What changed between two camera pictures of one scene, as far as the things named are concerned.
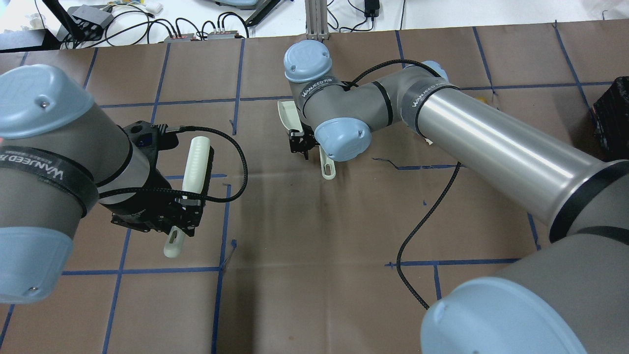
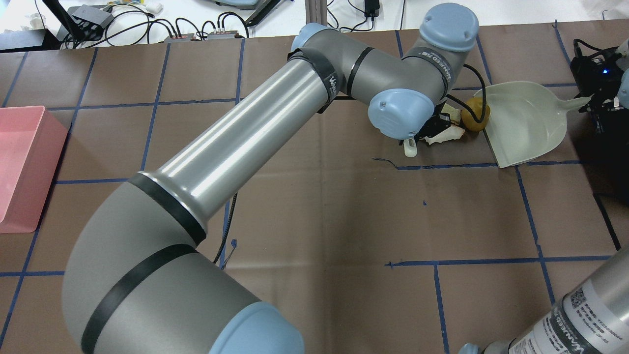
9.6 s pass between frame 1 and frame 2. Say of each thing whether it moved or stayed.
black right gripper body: moved
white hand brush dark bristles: moved
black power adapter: stayed
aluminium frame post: stayed
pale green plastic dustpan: moved
